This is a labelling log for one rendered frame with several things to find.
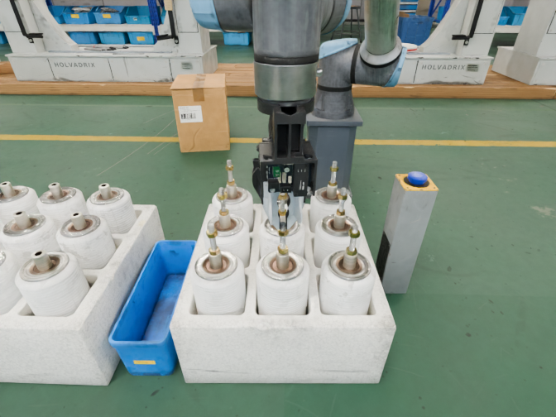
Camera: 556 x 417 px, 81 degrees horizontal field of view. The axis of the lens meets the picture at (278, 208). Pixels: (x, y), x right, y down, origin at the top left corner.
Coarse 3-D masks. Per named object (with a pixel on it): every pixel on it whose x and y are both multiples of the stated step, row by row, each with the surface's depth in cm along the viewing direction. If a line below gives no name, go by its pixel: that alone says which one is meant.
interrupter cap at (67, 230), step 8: (88, 216) 70; (96, 216) 70; (64, 224) 68; (72, 224) 68; (88, 224) 68; (96, 224) 68; (64, 232) 66; (72, 232) 65; (80, 232) 66; (88, 232) 66
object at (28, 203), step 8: (32, 192) 80; (16, 200) 76; (24, 200) 77; (32, 200) 79; (0, 208) 75; (8, 208) 75; (16, 208) 76; (24, 208) 78; (32, 208) 79; (0, 216) 76; (8, 216) 76
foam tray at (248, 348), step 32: (256, 224) 80; (192, 256) 71; (256, 256) 70; (192, 288) 63; (192, 320) 57; (224, 320) 57; (256, 320) 57; (288, 320) 57; (320, 320) 57; (352, 320) 57; (384, 320) 57; (192, 352) 60; (224, 352) 60; (256, 352) 60; (288, 352) 60; (320, 352) 60; (352, 352) 60; (384, 352) 60
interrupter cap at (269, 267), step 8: (272, 256) 60; (296, 256) 60; (264, 264) 58; (272, 264) 58; (296, 264) 58; (264, 272) 56; (272, 272) 56; (280, 272) 56; (288, 272) 56; (296, 272) 56; (280, 280) 55
